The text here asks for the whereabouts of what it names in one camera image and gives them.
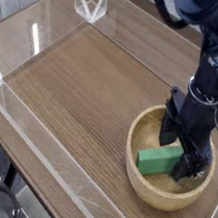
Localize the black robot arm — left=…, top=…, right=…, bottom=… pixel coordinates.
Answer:
left=159, top=0, right=218, bottom=181

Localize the black table leg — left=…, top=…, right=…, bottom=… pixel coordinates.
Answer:
left=4, top=164, right=17, bottom=189

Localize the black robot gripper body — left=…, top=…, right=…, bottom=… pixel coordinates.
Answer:
left=165, top=77, right=218, bottom=172

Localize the clear acrylic barrier wall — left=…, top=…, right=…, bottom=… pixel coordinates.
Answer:
left=0, top=57, right=178, bottom=218

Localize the green rectangular block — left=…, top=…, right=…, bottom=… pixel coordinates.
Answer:
left=135, top=146, right=183, bottom=175

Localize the clear acrylic corner bracket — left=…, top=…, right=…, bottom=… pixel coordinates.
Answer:
left=74, top=0, right=108, bottom=24

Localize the brown wooden bowl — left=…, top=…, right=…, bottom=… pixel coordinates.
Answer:
left=125, top=104, right=216, bottom=212

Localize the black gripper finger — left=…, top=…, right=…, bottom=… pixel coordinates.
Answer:
left=171, top=153, right=203, bottom=181
left=159, top=113, right=178, bottom=146

